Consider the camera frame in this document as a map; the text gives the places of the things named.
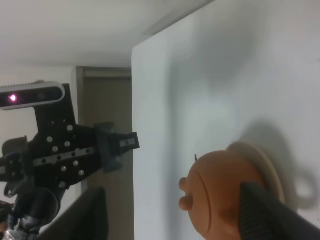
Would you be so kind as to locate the beige teapot saucer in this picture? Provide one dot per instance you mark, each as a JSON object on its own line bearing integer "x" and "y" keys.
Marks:
{"x": 264, "y": 165}

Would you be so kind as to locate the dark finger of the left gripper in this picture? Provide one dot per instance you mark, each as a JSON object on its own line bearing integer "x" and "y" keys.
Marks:
{"x": 112, "y": 145}

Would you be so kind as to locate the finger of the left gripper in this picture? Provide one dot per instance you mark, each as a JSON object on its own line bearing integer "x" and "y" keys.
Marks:
{"x": 15, "y": 167}

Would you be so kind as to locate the brown door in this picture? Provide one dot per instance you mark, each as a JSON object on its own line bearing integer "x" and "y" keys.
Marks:
{"x": 104, "y": 94}

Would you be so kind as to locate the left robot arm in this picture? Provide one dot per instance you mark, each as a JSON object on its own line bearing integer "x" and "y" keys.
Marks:
{"x": 33, "y": 211}

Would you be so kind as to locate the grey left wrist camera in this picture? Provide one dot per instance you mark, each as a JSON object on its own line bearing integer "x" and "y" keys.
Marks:
{"x": 29, "y": 95}

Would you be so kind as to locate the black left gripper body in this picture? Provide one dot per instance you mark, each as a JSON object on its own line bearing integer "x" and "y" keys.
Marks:
{"x": 62, "y": 153}

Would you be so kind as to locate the brown clay teapot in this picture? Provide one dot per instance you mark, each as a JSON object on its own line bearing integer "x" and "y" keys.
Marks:
{"x": 212, "y": 193}

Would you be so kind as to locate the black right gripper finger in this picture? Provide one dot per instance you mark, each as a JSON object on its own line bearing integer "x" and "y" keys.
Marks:
{"x": 263, "y": 217}

